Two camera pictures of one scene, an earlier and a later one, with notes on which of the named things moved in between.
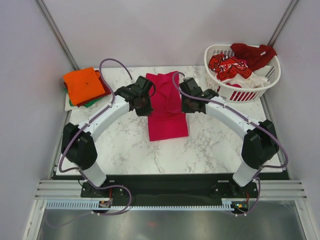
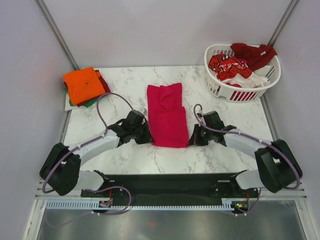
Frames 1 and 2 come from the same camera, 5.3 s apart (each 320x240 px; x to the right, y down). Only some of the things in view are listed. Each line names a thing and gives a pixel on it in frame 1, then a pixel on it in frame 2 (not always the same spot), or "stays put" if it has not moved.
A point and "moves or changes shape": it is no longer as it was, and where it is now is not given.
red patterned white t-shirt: x=235 y=70 stays put
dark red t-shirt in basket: x=255 y=57 stays put
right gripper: x=184 y=108 → x=195 y=140
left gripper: x=147 y=111 → x=147 y=138
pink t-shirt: x=167 y=120 moves or changes shape
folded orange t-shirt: x=83 y=84 stays put
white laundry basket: x=234 y=93 stays put
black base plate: x=172 y=188 stays put
